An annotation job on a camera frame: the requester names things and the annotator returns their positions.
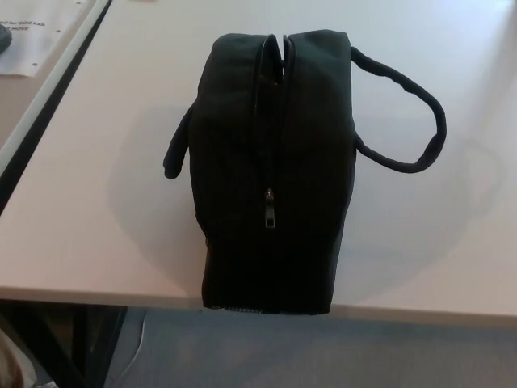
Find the black fabric lunch bag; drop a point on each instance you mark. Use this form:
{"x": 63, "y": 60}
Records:
{"x": 242, "y": 161}

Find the dark grey lumpy object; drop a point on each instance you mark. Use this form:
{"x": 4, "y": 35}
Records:
{"x": 4, "y": 38}

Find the white printed paper sheet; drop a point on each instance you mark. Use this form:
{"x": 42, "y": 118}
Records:
{"x": 40, "y": 40}

